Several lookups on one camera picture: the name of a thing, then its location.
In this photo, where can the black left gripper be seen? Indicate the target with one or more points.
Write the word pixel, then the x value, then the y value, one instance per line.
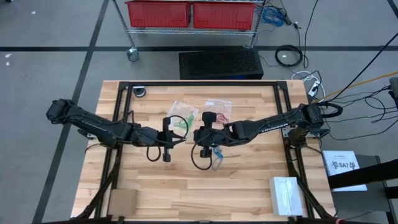
pixel 146 137

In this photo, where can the small white round cup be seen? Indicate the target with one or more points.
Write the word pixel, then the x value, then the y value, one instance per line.
pixel 139 91

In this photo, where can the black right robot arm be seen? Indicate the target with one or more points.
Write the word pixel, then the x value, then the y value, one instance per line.
pixel 273 126

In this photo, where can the white rectangular box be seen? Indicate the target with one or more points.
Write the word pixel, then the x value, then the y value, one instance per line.
pixel 286 196

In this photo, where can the white printed paper sheet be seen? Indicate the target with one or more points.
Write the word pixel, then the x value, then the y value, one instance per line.
pixel 342 165

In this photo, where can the cart caster wheel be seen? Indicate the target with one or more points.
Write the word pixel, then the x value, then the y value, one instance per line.
pixel 133 55

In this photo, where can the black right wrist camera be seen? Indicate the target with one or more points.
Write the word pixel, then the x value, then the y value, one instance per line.
pixel 205 153

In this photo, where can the black stand bar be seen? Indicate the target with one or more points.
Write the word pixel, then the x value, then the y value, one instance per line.
pixel 367 174

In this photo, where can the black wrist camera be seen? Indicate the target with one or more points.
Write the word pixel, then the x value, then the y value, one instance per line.
pixel 205 153
pixel 167 156

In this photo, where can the white power strip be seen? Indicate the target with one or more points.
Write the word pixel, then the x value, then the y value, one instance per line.
pixel 314 88

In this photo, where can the brown cardboard box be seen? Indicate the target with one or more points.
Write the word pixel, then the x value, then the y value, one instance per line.
pixel 122 202

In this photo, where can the grey side table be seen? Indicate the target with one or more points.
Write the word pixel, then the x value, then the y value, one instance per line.
pixel 357 205

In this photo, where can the black perforated crate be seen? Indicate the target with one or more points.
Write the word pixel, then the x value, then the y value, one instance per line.
pixel 220 63

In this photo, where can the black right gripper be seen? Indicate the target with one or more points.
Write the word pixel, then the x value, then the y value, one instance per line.
pixel 214 138

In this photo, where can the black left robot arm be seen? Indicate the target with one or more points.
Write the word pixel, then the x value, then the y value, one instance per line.
pixel 93 123

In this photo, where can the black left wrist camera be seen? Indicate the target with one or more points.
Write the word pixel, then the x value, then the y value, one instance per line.
pixel 167 156

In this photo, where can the red plastic bin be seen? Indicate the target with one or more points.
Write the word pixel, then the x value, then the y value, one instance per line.
pixel 224 15
pixel 158 14

